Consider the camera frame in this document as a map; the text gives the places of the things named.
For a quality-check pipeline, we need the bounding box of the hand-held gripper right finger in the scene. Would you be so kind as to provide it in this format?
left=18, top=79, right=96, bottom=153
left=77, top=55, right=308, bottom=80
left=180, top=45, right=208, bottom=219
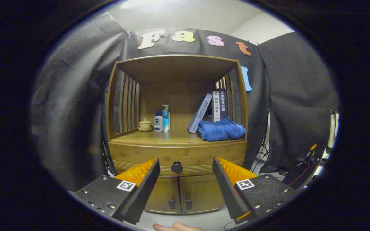
left=212, top=156, right=298, bottom=224

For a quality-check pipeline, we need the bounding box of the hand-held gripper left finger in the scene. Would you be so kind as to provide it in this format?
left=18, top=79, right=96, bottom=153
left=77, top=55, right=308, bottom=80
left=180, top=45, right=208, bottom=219
left=68, top=158, right=161, bottom=225

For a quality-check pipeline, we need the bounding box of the wooden drawer with black knob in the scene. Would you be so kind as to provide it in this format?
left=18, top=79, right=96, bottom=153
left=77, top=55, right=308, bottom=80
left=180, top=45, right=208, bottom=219
left=109, top=141, right=247, bottom=177

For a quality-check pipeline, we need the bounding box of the wooden cabinet door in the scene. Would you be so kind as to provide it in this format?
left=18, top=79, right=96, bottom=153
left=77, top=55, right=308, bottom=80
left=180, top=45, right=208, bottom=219
left=145, top=176, right=181, bottom=215
left=179, top=174, right=225, bottom=215

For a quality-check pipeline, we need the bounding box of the wooden countertop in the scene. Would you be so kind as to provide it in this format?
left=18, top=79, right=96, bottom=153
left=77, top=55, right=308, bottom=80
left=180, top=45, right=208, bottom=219
left=110, top=128, right=246, bottom=146

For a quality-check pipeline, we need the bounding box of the wooden cabinet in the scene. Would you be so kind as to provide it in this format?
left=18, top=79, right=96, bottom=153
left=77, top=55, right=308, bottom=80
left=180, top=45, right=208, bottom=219
left=106, top=54, right=249, bottom=215

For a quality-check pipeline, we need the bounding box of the black tripod stand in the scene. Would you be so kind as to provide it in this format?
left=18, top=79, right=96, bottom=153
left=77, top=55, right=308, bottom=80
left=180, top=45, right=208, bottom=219
left=251, top=109, right=270, bottom=174

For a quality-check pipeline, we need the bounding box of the blue towel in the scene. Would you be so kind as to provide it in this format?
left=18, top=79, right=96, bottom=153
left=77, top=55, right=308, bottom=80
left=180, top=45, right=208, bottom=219
left=198, top=118, right=246, bottom=142

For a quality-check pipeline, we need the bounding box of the cream lidded teacup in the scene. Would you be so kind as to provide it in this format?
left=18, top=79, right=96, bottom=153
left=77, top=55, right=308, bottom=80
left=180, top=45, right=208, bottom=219
left=138, top=118, right=153, bottom=132

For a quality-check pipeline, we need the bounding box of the white bottle with blue cap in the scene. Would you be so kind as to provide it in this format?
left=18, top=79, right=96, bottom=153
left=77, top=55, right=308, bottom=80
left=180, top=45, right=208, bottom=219
left=154, top=110, right=164, bottom=133

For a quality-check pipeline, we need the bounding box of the black device with orange part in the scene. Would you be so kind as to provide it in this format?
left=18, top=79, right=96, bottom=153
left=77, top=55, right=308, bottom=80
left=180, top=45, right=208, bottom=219
left=281, top=144, right=320, bottom=190

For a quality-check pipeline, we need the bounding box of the blue pump bottle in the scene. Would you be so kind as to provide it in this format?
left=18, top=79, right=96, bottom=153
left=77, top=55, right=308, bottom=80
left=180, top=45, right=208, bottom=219
left=162, top=104, right=171, bottom=132

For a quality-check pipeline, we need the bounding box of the grey book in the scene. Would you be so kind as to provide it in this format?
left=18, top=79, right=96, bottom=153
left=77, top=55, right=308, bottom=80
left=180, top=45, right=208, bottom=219
left=188, top=93, right=213, bottom=134

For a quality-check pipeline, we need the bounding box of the white spine book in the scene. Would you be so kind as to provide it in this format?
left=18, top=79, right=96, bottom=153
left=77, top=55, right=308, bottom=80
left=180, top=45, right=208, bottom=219
left=213, top=90, right=221, bottom=122

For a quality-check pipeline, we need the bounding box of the dark blue book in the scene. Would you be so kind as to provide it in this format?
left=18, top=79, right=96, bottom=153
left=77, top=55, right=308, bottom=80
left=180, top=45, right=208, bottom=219
left=219, top=89, right=228, bottom=120

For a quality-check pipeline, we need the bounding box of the black backdrop cloth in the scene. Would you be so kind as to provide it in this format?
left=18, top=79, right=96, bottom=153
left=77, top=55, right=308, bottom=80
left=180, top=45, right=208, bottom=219
left=31, top=11, right=339, bottom=193

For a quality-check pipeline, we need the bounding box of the white handle device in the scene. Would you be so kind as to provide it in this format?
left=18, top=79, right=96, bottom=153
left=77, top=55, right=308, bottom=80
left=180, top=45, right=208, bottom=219
left=327, top=110, right=340, bottom=149

